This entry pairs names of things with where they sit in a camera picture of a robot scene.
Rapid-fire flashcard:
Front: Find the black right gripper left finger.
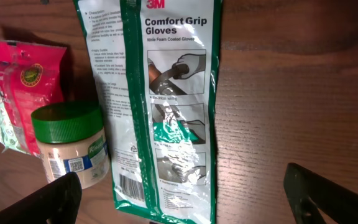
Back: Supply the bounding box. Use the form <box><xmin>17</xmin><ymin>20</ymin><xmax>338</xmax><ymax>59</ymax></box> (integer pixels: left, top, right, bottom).
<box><xmin>0</xmin><ymin>172</ymin><xmax>82</xmax><ymax>224</ymax></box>

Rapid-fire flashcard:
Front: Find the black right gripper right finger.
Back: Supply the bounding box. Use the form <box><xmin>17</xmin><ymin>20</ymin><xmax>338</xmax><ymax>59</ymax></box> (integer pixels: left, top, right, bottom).
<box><xmin>283</xmin><ymin>163</ymin><xmax>358</xmax><ymax>224</ymax></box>

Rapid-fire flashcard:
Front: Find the green lid jar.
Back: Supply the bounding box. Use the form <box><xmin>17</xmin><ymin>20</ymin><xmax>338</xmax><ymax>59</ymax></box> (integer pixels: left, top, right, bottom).
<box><xmin>31</xmin><ymin>101</ymin><xmax>110</xmax><ymax>189</ymax></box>

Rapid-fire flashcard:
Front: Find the red snack bag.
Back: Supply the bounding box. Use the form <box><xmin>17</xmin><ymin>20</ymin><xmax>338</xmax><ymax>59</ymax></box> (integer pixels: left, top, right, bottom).
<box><xmin>0</xmin><ymin>41</ymin><xmax>66</xmax><ymax>157</ymax></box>

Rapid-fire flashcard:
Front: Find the green white 3M package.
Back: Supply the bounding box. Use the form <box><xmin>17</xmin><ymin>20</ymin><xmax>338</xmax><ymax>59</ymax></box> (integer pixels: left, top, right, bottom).
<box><xmin>74</xmin><ymin>0</ymin><xmax>223</xmax><ymax>224</ymax></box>

